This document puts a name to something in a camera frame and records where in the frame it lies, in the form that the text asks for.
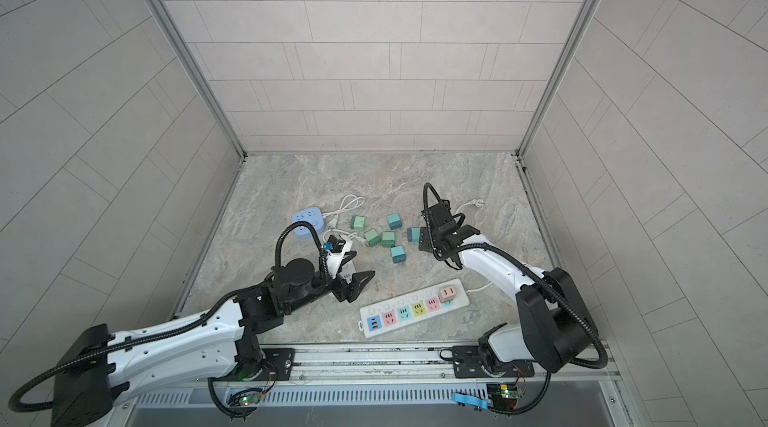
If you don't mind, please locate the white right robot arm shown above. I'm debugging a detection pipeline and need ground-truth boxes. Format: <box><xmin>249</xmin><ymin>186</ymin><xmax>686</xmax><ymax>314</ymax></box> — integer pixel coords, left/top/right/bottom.
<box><xmin>419</xmin><ymin>182</ymin><xmax>608</xmax><ymax>374</ymax></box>

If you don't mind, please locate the white cable of blue socket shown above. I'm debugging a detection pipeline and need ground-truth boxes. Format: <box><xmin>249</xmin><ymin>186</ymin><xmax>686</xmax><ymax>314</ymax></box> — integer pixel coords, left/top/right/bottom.
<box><xmin>322</xmin><ymin>194</ymin><xmax>367</xmax><ymax>230</ymax></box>

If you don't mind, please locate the left circuit board with wires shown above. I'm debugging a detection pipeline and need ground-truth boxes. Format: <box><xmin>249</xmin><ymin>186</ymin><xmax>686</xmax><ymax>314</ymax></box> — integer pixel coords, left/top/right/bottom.
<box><xmin>227</xmin><ymin>388</ymin><xmax>264</xmax><ymax>409</ymax></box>

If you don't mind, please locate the dark teal plug adapter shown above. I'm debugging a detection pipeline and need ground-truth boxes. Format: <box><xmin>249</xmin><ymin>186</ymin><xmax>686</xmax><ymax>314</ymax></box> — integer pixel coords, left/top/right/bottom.
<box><xmin>407</xmin><ymin>227</ymin><xmax>421</xmax><ymax>243</ymax></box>

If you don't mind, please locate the green plug adapter upper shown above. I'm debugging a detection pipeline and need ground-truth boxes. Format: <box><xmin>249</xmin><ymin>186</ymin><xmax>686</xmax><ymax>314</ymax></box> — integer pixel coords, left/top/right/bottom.
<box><xmin>350</xmin><ymin>215</ymin><xmax>366</xmax><ymax>231</ymax></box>

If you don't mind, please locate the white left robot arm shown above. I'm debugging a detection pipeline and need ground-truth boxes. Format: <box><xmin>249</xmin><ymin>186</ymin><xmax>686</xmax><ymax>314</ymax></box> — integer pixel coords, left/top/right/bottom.
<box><xmin>8</xmin><ymin>221</ymin><xmax>375</xmax><ymax>426</ymax></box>

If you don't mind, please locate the teal plug adapter upper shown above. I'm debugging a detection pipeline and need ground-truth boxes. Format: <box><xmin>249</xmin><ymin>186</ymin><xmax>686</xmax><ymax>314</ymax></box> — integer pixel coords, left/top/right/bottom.
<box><xmin>387</xmin><ymin>213</ymin><xmax>403</xmax><ymax>230</ymax></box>

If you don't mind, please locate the green adapter lower left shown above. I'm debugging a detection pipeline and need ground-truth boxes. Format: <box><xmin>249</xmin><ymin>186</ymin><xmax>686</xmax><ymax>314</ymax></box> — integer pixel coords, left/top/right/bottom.
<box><xmin>364</xmin><ymin>229</ymin><xmax>382</xmax><ymax>247</ymax></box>

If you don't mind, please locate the metal corner wall profile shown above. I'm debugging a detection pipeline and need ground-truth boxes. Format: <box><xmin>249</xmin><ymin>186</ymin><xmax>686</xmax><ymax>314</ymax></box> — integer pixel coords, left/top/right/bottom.
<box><xmin>517</xmin><ymin>0</ymin><xmax>600</xmax><ymax>159</ymax></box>
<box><xmin>144</xmin><ymin>0</ymin><xmax>247</xmax><ymax>160</ymax></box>

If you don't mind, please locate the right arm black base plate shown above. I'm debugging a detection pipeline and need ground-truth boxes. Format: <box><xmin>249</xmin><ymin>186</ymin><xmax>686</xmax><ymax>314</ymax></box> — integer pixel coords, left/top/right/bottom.
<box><xmin>439</xmin><ymin>345</ymin><xmax>535</xmax><ymax>379</ymax></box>

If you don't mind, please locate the white round plug with cable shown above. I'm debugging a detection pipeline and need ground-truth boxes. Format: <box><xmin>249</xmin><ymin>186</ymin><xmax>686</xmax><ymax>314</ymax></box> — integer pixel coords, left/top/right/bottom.
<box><xmin>455</xmin><ymin>198</ymin><xmax>485</xmax><ymax>213</ymax></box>

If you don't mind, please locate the blue connector tag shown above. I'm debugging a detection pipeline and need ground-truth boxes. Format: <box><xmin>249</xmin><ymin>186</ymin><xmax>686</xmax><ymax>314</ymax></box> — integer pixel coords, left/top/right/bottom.
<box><xmin>453</xmin><ymin>392</ymin><xmax>489</xmax><ymax>411</ymax></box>

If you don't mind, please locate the metal corner wall profile left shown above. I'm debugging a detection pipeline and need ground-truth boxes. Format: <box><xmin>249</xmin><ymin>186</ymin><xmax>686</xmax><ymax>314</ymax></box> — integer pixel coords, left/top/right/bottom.
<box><xmin>144</xmin><ymin>0</ymin><xmax>247</xmax><ymax>160</ymax></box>

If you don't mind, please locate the metal corner wall profile right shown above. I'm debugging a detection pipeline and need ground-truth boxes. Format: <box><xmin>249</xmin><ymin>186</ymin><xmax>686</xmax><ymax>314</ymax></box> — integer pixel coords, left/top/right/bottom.
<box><xmin>517</xmin><ymin>0</ymin><xmax>600</xmax><ymax>159</ymax></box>

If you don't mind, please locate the right circuit board with wires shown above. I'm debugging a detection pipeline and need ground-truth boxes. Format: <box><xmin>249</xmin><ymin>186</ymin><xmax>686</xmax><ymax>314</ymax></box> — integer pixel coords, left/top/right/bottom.
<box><xmin>486</xmin><ymin>383</ymin><xmax>525</xmax><ymax>414</ymax></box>

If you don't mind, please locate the white multicolour power strip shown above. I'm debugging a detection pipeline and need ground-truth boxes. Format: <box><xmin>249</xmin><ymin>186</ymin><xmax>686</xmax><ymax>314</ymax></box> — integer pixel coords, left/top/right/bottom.
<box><xmin>358</xmin><ymin>278</ymin><xmax>470</xmax><ymax>339</ymax></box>

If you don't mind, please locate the light teal plug adapter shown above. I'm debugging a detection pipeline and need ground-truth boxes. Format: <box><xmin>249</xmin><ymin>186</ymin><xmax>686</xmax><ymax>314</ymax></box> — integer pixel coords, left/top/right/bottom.
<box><xmin>390</xmin><ymin>246</ymin><xmax>407</xmax><ymax>264</ymax></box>

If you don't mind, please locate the blue square power socket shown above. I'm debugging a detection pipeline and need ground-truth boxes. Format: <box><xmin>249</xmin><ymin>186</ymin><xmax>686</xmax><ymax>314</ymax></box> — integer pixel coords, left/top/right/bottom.
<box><xmin>291</xmin><ymin>207</ymin><xmax>325</xmax><ymax>239</ymax></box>

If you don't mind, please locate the pink plug adapter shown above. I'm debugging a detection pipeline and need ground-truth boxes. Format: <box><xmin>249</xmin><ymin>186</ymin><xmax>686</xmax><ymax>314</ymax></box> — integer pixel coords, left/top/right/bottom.
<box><xmin>438</xmin><ymin>285</ymin><xmax>460</xmax><ymax>304</ymax></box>

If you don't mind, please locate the circuit board with wires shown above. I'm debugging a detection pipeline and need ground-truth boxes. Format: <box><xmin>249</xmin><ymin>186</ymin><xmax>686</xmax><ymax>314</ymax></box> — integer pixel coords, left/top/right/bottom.
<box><xmin>227</xmin><ymin>388</ymin><xmax>264</xmax><ymax>409</ymax></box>
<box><xmin>486</xmin><ymin>383</ymin><xmax>525</xmax><ymax>414</ymax></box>

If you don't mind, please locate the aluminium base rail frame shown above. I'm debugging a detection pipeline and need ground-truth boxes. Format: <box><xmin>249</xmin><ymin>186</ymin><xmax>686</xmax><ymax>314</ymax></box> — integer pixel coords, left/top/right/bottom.
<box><xmin>110</xmin><ymin>341</ymin><xmax>639</xmax><ymax>426</ymax></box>

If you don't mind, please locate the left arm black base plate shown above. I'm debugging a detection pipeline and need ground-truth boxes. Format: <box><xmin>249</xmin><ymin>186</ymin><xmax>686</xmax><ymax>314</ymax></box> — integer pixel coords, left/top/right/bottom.
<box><xmin>232</xmin><ymin>348</ymin><xmax>296</xmax><ymax>382</ymax></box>

